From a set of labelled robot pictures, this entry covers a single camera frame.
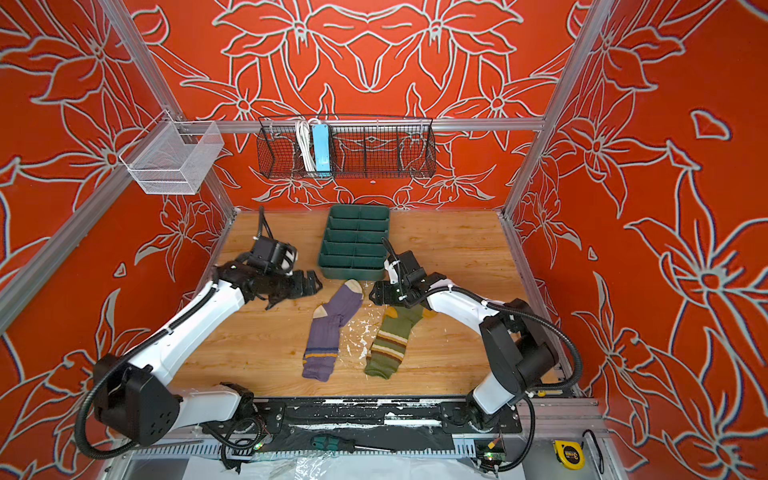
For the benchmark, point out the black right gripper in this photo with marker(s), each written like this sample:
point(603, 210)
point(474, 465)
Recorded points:
point(381, 293)

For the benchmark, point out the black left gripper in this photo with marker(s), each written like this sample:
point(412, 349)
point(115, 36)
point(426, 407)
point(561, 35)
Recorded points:
point(301, 288)

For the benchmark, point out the green striped sock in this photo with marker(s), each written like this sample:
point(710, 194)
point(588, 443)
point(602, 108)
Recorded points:
point(389, 346)

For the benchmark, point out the purple striped sock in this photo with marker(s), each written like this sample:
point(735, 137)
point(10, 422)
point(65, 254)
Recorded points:
point(328, 320)

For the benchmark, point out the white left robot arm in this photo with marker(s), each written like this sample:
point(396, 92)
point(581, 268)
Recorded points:
point(131, 405)

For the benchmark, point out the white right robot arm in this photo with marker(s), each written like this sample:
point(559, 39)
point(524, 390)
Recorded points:
point(517, 342)

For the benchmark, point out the green compartment tray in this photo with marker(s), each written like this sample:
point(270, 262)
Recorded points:
point(352, 246)

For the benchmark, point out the light blue box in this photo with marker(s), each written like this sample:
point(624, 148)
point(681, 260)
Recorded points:
point(321, 144)

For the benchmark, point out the yellow tape measure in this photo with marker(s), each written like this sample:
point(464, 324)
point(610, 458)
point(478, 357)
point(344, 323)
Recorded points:
point(570, 454)

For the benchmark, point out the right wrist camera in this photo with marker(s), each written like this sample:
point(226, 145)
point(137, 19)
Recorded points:
point(404, 269)

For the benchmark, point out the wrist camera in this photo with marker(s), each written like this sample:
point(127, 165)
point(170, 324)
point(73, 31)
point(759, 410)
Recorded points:
point(272, 256)
point(404, 269)

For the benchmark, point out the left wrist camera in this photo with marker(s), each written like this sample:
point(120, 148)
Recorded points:
point(272, 256)

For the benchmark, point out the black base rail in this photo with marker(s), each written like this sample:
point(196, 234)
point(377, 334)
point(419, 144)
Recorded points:
point(417, 427)

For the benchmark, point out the black wire wall basket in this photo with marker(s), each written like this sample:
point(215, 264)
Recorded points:
point(361, 146)

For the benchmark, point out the green handled screwdriver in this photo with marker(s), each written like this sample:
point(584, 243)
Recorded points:
point(340, 444)

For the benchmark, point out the clear plastic wall bin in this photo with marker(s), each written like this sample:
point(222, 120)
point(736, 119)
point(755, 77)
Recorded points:
point(174, 158)

